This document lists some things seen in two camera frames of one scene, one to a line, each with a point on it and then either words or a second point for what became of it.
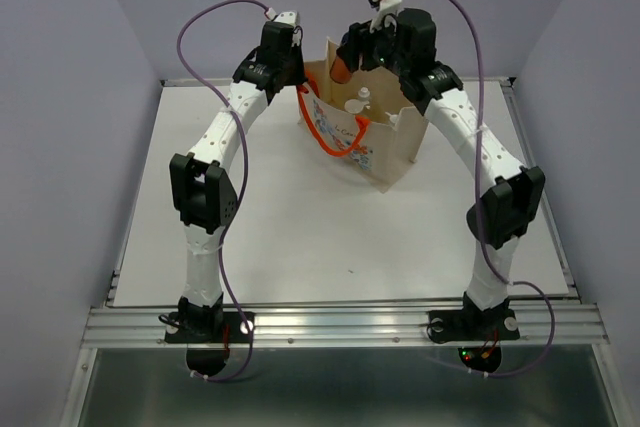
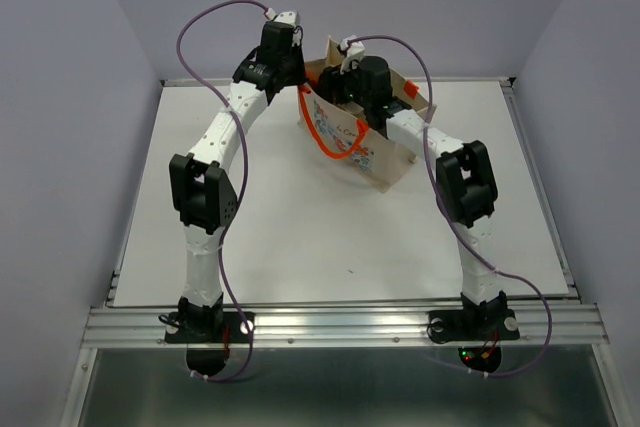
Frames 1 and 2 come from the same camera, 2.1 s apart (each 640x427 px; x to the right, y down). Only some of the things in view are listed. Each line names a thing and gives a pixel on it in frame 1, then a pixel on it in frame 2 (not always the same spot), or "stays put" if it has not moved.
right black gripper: x=358 y=36 → x=330 y=76
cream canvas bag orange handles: x=369 y=126 stays put
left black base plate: x=207 y=327 stays put
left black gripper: x=297 y=76 stays put
